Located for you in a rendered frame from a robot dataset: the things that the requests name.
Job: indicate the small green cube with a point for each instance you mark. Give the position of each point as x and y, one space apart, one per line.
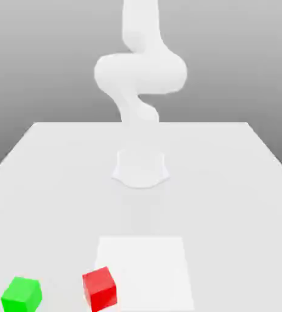
21 295

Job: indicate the small red cube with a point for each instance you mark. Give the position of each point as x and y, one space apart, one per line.
99 288

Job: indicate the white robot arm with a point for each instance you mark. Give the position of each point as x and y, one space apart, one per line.
140 73

